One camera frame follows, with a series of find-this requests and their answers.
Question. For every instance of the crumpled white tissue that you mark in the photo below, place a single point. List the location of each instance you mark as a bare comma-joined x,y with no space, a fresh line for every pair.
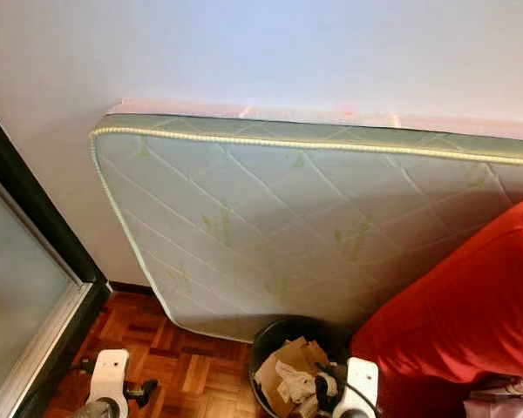
296,383

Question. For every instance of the black round waste bin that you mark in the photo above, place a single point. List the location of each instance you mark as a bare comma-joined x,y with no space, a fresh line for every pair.
260,344

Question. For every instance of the large red cushion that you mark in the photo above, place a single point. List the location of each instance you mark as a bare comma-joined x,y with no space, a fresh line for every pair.
453,305

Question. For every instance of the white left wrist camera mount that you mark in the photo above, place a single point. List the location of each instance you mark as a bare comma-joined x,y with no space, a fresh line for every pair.
110,373

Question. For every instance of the frosted glass door black frame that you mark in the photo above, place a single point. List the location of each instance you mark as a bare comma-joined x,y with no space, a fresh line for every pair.
17,287

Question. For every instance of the brown cardboard piece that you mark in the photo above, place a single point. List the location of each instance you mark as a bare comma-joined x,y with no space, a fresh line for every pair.
288,353

